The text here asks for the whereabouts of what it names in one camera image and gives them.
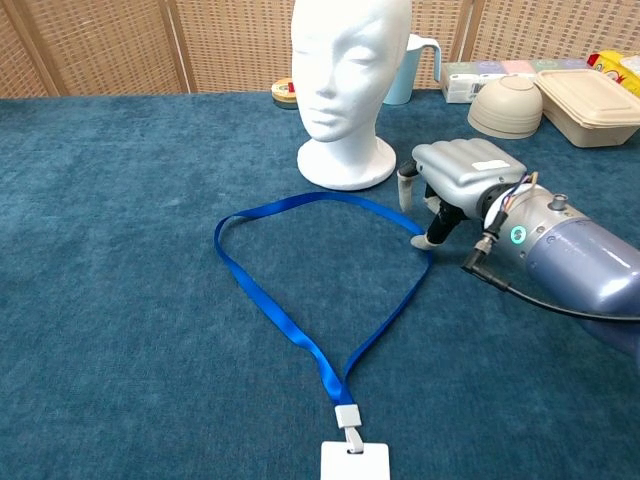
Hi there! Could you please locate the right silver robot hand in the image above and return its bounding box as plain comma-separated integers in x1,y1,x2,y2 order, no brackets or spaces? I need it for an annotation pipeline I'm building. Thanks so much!
397,138,529,250

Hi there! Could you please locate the multicolour tissue pack bundle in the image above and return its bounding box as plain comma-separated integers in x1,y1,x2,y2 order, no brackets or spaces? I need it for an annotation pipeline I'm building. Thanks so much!
439,58,591,105

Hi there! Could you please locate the wicker folding screen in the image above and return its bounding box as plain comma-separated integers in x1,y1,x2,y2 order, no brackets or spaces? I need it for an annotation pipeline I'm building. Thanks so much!
0,0,640,100

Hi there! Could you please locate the white ID badge card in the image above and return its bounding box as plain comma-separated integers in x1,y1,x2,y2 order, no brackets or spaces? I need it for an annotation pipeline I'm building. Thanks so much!
320,440,391,480

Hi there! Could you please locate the blue carpet table cover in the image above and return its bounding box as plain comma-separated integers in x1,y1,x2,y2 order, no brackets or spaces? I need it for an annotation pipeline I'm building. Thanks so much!
0,89,640,480

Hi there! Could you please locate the blue lanyard strap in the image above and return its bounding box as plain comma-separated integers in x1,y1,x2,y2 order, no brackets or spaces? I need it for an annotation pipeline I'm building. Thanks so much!
214,191,434,454

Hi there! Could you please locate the light blue handled cup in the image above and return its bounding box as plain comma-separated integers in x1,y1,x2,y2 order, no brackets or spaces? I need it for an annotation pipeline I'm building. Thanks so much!
383,33,443,106

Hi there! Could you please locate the yellow tape roll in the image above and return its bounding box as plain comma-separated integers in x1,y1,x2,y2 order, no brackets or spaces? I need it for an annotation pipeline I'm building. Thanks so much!
270,77,298,110

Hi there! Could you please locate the black arm cable with plug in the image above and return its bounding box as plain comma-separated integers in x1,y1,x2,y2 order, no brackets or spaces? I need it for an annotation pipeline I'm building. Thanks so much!
460,234,640,321

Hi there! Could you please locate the beige upturned bowl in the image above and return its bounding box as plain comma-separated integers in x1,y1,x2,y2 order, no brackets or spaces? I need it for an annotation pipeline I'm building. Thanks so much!
467,74,544,140

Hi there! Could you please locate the yellow snack bag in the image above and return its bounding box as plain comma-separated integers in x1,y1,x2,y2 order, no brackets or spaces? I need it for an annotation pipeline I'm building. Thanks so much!
587,49,640,99

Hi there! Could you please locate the white foam mannequin head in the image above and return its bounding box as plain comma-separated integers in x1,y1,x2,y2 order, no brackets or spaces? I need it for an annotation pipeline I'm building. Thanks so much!
290,0,413,192

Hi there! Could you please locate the beige lidded lunch box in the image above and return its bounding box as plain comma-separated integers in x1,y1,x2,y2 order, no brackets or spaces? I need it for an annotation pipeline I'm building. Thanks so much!
533,68,640,149

